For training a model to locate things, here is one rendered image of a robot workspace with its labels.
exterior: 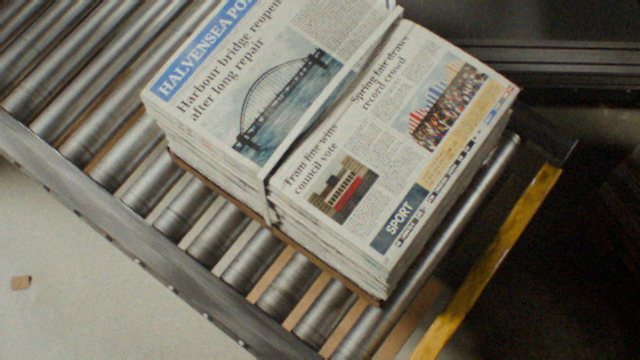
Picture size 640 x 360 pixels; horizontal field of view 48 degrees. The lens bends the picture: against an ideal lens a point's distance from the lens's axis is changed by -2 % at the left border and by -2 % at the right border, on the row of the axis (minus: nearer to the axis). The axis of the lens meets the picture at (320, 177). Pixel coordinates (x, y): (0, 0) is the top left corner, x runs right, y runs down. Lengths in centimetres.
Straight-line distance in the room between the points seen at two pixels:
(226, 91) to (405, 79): 22
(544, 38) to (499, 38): 12
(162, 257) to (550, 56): 120
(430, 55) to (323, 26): 14
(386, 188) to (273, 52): 22
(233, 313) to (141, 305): 88
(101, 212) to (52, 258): 89
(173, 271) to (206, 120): 27
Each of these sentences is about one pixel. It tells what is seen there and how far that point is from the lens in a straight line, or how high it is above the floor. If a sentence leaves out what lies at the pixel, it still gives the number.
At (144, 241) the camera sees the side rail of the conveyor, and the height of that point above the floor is 80.
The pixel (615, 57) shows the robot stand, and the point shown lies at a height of 23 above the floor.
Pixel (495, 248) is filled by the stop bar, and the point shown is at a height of 82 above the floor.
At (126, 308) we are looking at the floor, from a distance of 192.
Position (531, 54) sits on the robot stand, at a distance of 194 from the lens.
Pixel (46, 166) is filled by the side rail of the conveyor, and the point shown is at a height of 80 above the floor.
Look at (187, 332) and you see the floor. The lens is 187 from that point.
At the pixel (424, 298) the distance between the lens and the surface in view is 189.
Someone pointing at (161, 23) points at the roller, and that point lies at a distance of 126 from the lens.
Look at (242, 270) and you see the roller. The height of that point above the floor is 80.
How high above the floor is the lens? 183
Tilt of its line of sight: 69 degrees down
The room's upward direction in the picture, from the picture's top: 2 degrees clockwise
